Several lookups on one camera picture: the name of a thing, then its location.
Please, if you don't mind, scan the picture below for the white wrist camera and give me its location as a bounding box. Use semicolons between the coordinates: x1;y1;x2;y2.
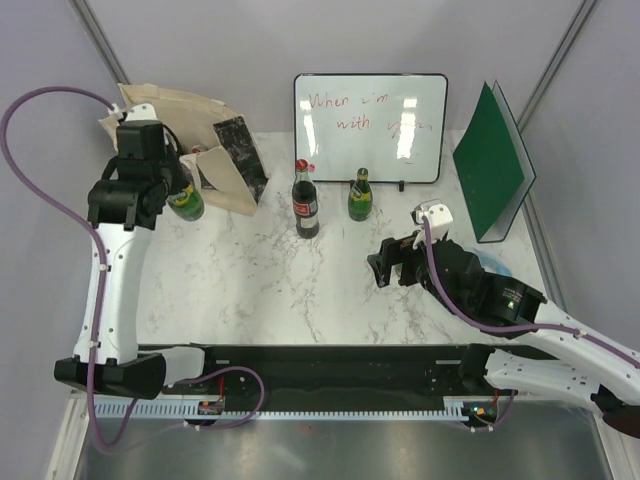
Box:
109;103;159;123
411;199;453;246

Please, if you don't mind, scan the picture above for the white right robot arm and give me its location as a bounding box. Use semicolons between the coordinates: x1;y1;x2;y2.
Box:
367;235;639;438

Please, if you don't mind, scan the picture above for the small whiteboard black frame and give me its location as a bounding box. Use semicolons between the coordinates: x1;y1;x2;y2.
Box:
293;73;449;184

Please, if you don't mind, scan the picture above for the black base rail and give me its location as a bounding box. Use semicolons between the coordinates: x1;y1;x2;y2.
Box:
160;342;566;414

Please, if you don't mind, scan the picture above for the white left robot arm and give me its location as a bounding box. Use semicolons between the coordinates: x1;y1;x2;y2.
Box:
54;120;220;400

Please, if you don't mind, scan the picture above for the beige canvas tote bag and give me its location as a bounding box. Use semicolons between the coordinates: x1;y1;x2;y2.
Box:
119;84;268;216

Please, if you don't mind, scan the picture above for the light blue face mask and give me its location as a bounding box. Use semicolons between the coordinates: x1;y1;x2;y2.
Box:
467;247;512;277

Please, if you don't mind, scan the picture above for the green perrier bottle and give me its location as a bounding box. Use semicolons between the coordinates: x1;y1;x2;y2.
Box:
348;167;373;222
393;263;403;281
167;156;205;221

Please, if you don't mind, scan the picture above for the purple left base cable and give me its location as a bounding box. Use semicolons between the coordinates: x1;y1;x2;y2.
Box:
164;367;264;432

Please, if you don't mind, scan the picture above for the green folder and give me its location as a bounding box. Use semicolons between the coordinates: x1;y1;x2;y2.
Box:
453;83;536;244

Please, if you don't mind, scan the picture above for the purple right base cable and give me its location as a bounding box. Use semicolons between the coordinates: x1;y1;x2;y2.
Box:
462;389;516;434

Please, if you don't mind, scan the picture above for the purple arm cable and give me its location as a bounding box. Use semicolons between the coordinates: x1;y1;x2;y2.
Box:
1;85;141;455
422;214;640;371

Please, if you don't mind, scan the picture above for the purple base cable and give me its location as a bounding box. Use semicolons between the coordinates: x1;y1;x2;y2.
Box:
462;389;516;434
164;367;264;432

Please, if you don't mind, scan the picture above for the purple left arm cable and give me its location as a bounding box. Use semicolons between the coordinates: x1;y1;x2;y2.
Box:
1;85;141;455

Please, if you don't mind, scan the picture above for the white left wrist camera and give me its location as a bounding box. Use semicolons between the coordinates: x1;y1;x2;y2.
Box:
109;103;159;123

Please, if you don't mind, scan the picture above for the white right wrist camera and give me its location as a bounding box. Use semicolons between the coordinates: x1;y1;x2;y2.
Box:
411;199;453;246

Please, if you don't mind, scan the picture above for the Coca-Cola glass bottle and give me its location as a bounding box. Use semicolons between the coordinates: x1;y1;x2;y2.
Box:
292;159;320;239

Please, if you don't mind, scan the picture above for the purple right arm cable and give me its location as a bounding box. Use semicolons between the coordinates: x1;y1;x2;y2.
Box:
422;214;640;371

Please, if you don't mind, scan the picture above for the white slotted cable duct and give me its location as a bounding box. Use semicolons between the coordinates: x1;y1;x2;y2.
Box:
92;397;501;420

